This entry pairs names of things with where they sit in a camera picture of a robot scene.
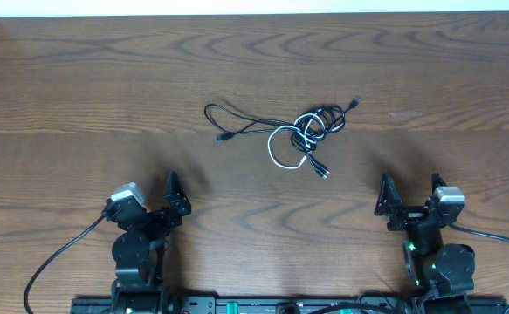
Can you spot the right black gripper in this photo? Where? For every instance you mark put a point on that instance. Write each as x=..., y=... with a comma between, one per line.
x=408, y=215

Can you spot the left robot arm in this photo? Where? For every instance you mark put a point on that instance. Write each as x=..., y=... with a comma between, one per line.
x=139, y=252

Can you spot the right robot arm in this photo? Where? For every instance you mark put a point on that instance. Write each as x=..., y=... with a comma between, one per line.
x=443, y=272

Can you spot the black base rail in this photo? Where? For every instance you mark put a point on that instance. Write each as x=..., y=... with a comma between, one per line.
x=242, y=305

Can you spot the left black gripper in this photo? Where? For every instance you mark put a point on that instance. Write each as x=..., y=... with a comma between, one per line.
x=180, y=205

